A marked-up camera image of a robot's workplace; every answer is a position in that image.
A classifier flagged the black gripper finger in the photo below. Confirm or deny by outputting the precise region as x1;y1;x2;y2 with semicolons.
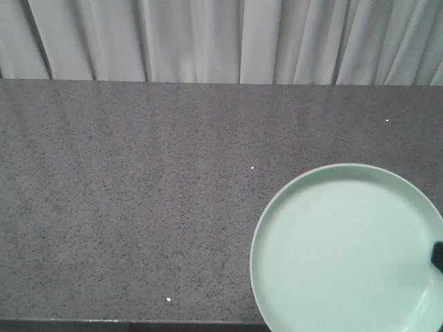
431;241;443;273

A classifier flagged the mint green round plate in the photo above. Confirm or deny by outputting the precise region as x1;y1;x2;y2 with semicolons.
250;163;442;331

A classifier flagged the white pleated curtain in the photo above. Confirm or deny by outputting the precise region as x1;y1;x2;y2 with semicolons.
1;1;442;86

